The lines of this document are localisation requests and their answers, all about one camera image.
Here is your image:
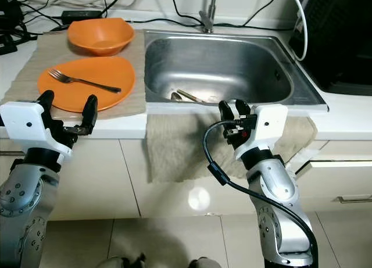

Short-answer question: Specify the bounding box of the metal fork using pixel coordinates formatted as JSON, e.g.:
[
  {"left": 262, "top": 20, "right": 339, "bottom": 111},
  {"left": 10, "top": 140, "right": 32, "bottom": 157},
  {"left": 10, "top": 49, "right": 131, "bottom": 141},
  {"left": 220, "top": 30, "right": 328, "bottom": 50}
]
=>
[{"left": 48, "top": 67, "right": 123, "bottom": 94}]

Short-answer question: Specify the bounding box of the orange plate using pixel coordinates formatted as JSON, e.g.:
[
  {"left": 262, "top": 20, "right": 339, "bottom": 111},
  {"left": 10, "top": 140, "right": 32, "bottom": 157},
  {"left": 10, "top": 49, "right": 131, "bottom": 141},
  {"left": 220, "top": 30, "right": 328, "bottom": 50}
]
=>
[{"left": 37, "top": 55, "right": 136, "bottom": 113}]

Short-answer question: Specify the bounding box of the beige linen cloth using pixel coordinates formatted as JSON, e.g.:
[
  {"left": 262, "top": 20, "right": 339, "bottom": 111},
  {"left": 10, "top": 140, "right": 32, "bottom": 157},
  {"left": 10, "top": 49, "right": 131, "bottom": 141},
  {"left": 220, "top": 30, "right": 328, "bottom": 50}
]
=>
[
  {"left": 2, "top": 30, "right": 148, "bottom": 120},
  {"left": 145, "top": 110, "right": 319, "bottom": 184}
]

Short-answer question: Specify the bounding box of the metal spoon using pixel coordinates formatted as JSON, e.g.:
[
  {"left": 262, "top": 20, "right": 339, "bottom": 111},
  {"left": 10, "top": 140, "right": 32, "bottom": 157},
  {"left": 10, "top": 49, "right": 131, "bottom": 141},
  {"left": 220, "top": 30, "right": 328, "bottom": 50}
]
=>
[{"left": 169, "top": 88, "right": 208, "bottom": 103}]

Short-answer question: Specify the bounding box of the stainless steel sink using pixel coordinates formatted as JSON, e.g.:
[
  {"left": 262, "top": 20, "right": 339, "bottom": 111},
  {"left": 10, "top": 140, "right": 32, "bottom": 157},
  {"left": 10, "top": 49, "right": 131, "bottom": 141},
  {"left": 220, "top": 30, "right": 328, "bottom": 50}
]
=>
[{"left": 142, "top": 29, "right": 330, "bottom": 113}]

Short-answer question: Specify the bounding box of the white glossy base cabinet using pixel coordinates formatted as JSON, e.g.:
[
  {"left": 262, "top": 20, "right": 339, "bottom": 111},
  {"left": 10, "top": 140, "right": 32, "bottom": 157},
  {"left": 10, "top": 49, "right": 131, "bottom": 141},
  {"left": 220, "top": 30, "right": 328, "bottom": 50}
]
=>
[{"left": 0, "top": 135, "right": 372, "bottom": 220}]

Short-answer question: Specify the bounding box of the black power strip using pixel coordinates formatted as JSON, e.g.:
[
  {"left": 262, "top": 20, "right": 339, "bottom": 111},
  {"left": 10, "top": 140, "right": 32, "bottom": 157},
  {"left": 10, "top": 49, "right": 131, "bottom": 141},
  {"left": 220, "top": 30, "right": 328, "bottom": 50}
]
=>
[{"left": 0, "top": 33, "right": 20, "bottom": 55}]

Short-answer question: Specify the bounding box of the orange bowl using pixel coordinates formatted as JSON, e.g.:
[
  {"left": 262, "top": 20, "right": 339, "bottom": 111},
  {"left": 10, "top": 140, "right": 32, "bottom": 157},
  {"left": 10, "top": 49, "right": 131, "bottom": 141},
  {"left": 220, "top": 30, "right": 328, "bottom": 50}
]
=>
[{"left": 67, "top": 17, "right": 135, "bottom": 57}]

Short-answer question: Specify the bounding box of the black power adapter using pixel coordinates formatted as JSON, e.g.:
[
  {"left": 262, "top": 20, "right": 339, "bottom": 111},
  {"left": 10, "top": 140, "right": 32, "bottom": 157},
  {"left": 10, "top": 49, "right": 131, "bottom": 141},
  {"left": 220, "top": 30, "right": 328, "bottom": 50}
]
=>
[{"left": 60, "top": 10, "right": 103, "bottom": 24}]

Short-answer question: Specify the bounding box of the black electronic device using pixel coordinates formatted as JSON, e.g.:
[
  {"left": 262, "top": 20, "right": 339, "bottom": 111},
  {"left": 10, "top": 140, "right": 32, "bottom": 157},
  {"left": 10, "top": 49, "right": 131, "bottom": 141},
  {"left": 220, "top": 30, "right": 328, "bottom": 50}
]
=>
[{"left": 0, "top": 0, "right": 25, "bottom": 34}]

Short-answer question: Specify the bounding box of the metal faucet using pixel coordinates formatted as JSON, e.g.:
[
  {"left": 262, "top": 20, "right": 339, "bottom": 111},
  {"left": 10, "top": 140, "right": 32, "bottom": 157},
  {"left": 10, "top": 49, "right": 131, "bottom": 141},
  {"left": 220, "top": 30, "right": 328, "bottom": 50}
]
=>
[{"left": 198, "top": 0, "right": 222, "bottom": 34}]

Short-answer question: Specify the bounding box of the black appliance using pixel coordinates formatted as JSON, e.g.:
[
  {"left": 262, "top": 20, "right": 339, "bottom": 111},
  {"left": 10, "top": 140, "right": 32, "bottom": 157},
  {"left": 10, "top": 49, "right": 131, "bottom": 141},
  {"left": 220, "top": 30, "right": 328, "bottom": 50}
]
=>
[{"left": 289, "top": 0, "right": 372, "bottom": 97}]

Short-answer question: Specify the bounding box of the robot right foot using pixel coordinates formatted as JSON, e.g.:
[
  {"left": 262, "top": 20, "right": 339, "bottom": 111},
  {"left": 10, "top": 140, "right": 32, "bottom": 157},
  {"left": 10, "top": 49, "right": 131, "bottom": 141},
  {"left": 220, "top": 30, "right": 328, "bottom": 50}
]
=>
[{"left": 184, "top": 256, "right": 222, "bottom": 268}]

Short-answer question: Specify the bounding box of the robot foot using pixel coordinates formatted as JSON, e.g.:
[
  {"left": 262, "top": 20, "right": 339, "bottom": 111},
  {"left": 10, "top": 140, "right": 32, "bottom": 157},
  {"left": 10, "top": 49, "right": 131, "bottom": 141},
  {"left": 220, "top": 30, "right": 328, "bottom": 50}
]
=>
[
  {"left": 184, "top": 256, "right": 222, "bottom": 268},
  {"left": 95, "top": 253, "right": 146, "bottom": 268}
]

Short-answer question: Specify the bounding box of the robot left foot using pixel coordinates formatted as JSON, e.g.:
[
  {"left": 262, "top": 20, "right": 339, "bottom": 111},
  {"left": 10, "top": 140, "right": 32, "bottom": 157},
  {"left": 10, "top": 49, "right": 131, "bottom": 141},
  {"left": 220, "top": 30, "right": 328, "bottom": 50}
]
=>
[{"left": 95, "top": 253, "right": 146, "bottom": 268}]

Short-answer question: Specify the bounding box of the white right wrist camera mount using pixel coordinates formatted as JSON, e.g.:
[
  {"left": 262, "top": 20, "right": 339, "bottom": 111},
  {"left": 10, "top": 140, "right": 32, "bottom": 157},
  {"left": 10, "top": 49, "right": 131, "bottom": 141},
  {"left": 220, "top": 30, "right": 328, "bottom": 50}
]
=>
[{"left": 234, "top": 103, "right": 289, "bottom": 161}]

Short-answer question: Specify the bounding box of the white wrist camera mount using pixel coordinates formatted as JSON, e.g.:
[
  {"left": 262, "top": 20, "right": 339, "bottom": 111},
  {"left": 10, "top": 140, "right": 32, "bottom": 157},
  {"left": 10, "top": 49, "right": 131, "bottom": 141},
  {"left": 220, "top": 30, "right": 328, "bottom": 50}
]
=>
[
  {"left": 0, "top": 101, "right": 66, "bottom": 160},
  {"left": 234, "top": 103, "right": 289, "bottom": 161}
]

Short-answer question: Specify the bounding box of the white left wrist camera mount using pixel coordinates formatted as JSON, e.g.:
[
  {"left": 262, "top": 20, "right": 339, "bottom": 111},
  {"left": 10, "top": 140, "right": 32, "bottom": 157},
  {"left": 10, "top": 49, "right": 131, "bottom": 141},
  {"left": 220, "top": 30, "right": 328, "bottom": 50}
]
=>
[{"left": 0, "top": 101, "right": 66, "bottom": 160}]

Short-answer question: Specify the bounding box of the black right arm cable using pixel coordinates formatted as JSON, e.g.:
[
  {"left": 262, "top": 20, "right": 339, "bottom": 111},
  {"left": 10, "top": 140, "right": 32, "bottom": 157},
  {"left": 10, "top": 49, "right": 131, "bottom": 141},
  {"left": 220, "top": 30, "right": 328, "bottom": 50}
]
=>
[{"left": 202, "top": 119, "right": 320, "bottom": 264}]

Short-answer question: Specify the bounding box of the white hose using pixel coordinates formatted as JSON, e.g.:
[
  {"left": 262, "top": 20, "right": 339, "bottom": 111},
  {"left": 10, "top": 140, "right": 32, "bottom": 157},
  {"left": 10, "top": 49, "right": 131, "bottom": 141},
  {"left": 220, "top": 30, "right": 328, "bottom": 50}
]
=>
[{"left": 287, "top": 0, "right": 309, "bottom": 63}]

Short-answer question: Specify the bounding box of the black power cable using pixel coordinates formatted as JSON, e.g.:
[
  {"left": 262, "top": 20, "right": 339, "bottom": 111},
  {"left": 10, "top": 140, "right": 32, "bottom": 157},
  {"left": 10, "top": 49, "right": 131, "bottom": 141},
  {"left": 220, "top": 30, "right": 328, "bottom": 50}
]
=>
[{"left": 169, "top": 0, "right": 201, "bottom": 26}]

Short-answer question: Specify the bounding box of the metal drawer handle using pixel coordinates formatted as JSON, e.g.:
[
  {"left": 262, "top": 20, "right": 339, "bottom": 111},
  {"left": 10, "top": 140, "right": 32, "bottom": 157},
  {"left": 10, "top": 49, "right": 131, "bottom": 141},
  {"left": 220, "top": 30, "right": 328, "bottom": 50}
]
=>
[{"left": 337, "top": 196, "right": 372, "bottom": 204}]

